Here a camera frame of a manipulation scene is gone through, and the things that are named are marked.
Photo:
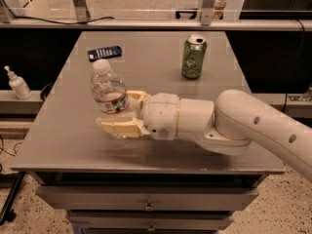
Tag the top grey drawer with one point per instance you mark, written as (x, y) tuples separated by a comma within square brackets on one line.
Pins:
[(147, 199)]

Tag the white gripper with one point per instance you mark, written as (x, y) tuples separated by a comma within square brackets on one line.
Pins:
[(161, 114)]

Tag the grey drawer cabinet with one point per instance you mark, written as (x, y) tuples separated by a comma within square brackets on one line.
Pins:
[(65, 147)]

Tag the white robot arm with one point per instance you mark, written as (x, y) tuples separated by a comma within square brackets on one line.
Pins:
[(226, 126)]

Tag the white pump dispenser bottle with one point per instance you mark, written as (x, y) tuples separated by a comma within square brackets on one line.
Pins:
[(17, 84)]

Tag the green soda can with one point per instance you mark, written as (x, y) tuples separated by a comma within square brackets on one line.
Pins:
[(193, 56)]

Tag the right metal frame post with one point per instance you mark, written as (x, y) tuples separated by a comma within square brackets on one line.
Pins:
[(207, 10)]

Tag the left metal frame post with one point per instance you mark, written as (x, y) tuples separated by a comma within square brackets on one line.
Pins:
[(81, 11)]

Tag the metal frame post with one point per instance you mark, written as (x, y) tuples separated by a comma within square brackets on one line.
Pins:
[(207, 10), (81, 11)]

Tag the grey drawer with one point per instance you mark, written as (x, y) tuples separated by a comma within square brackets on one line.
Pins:
[(147, 199), (149, 221)]

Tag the clear plastic water bottle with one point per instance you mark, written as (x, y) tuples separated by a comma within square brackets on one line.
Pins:
[(109, 92)]

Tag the dark blue snack bar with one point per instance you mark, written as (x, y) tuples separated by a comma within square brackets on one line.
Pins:
[(104, 53)]

